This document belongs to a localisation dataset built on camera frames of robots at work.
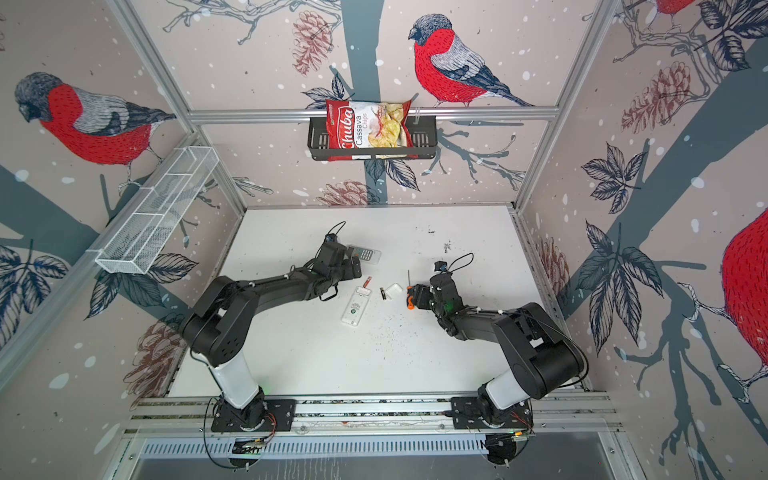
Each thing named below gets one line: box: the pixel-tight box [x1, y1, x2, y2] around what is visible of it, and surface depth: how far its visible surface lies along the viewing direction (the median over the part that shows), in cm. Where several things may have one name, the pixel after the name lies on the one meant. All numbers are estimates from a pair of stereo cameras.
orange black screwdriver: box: [406, 269, 415, 310], surface depth 94 cm
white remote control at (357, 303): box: [341, 286, 372, 327], surface depth 94 cm
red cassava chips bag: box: [325, 100, 419, 161], surface depth 89 cm
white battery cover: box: [385, 283, 403, 300], surface depth 99 cm
